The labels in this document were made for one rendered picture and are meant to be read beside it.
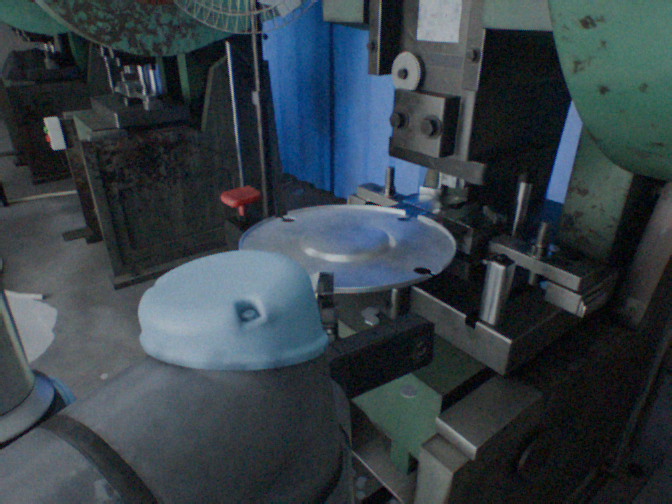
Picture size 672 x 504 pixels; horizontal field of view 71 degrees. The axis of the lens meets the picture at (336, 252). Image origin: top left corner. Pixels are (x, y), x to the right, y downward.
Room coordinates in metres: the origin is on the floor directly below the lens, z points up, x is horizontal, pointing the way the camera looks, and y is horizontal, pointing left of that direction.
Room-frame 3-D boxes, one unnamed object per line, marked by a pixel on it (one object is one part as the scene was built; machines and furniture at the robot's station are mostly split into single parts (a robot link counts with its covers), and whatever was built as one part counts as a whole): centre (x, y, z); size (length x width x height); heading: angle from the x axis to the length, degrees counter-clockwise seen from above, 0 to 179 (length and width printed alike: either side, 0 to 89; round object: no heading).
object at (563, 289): (0.61, -0.31, 0.76); 0.17 x 0.06 x 0.10; 38
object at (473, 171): (0.75, -0.21, 0.86); 0.20 x 0.16 x 0.05; 38
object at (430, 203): (0.74, -0.20, 0.76); 0.15 x 0.09 x 0.05; 38
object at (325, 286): (0.38, 0.01, 0.83); 0.09 x 0.02 x 0.05; 0
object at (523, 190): (0.72, -0.30, 0.81); 0.02 x 0.02 x 0.14; 38
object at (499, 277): (0.53, -0.21, 0.75); 0.03 x 0.03 x 0.10; 38
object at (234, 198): (0.86, 0.18, 0.72); 0.07 x 0.06 x 0.08; 128
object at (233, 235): (0.85, 0.17, 0.62); 0.10 x 0.06 x 0.20; 38
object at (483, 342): (0.75, -0.20, 0.68); 0.45 x 0.30 x 0.06; 38
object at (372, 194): (0.88, -0.10, 0.76); 0.17 x 0.06 x 0.10; 38
